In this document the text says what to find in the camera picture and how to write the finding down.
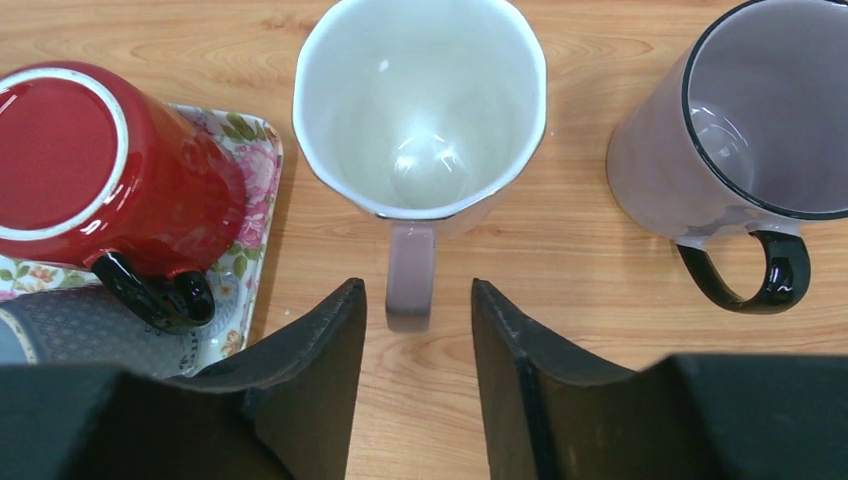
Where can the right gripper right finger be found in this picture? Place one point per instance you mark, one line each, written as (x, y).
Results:
(554, 410)

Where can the grey blue mug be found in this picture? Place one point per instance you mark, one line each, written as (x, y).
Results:
(88, 324)

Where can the red mug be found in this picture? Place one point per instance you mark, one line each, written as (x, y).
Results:
(97, 175)

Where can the pink faceted mug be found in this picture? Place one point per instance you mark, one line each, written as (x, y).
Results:
(421, 114)

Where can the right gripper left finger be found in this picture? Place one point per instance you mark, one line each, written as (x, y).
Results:
(280, 409)

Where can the mauve mug black handle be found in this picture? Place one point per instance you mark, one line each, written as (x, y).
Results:
(746, 133)

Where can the floral serving tray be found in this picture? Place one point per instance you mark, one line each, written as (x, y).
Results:
(235, 277)

